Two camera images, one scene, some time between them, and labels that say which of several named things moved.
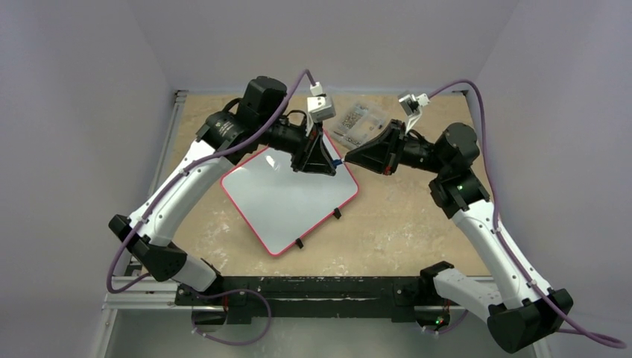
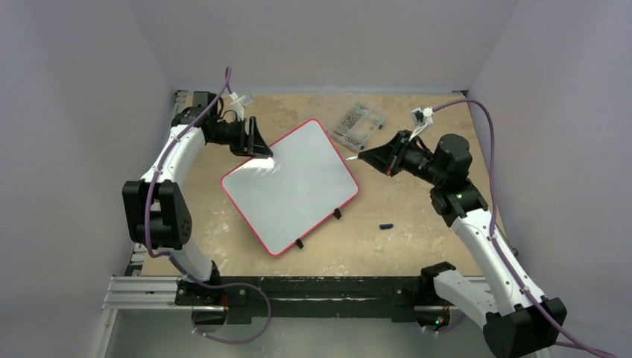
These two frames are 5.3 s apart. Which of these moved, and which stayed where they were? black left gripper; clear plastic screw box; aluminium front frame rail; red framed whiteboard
Moved: black left gripper
Stayed: aluminium front frame rail; red framed whiteboard; clear plastic screw box
